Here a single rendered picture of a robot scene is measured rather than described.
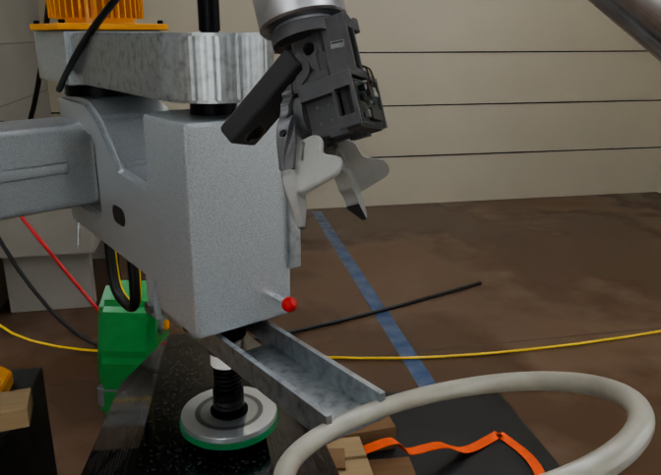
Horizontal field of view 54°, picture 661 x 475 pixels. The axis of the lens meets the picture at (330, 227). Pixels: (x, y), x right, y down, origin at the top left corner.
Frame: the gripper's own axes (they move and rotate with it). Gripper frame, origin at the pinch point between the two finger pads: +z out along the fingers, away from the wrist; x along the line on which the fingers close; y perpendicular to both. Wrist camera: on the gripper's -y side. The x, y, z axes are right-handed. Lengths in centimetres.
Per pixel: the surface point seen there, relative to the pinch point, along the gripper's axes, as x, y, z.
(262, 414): 61, -56, 35
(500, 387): 45, 2, 30
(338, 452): 142, -84, 74
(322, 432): 26.5, -21.7, 29.2
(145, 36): 36, -45, -43
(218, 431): 51, -61, 35
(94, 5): 64, -80, -69
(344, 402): 40, -24, 29
